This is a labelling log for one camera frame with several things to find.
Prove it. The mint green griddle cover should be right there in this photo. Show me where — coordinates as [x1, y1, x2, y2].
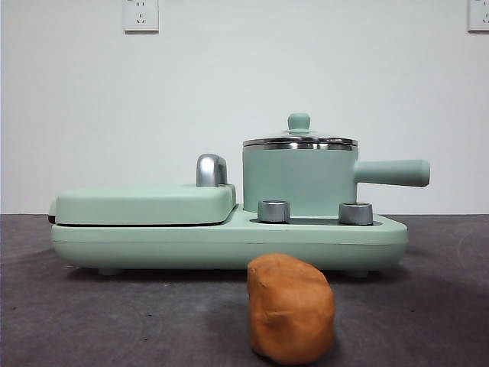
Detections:
[49, 182, 237, 226]

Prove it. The mint green breakfast machine base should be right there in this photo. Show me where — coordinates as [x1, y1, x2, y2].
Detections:
[51, 202, 409, 277]

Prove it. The silver control knob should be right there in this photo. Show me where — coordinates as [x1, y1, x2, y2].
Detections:
[338, 201, 374, 226]
[257, 199, 292, 223]

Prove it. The glass lid with green knob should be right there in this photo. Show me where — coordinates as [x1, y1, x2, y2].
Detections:
[243, 112, 359, 148]

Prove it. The white wall socket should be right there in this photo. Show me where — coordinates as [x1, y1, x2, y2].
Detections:
[122, 0, 160, 34]
[468, 0, 489, 34]

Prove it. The chrome griddle cover handle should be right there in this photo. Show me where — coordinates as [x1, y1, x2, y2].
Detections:
[196, 153, 230, 188]

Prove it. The brown potato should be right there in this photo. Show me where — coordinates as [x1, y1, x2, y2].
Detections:
[247, 253, 336, 365]

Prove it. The mint green handled pot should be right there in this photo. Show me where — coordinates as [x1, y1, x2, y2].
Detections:
[241, 138, 432, 215]

